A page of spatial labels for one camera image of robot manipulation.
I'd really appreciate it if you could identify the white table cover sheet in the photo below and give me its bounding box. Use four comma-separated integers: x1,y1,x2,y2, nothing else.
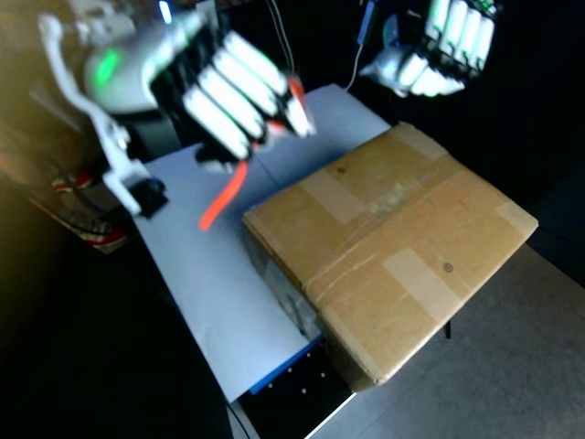
132,84,394,404

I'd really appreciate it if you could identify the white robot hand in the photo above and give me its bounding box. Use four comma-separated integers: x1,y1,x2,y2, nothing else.
83,11,317,174
395,0,499,98

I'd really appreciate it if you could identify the red white striped bundle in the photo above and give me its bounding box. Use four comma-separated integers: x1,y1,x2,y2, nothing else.
48,171,134,256

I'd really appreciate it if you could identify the white robot column blue light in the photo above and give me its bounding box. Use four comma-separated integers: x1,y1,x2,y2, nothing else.
154,0,229,36

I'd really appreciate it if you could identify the brown cardboard box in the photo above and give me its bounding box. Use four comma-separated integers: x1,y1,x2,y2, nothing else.
241,121,541,392

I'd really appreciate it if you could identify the thin white cable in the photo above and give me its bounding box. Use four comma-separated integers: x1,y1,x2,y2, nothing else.
266,0,297,74

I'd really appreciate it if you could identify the black perforated board blue edge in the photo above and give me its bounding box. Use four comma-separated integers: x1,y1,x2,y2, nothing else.
236,333,361,439

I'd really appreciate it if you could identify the white cable with blue plug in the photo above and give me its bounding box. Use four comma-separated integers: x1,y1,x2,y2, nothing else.
345,0,379,91

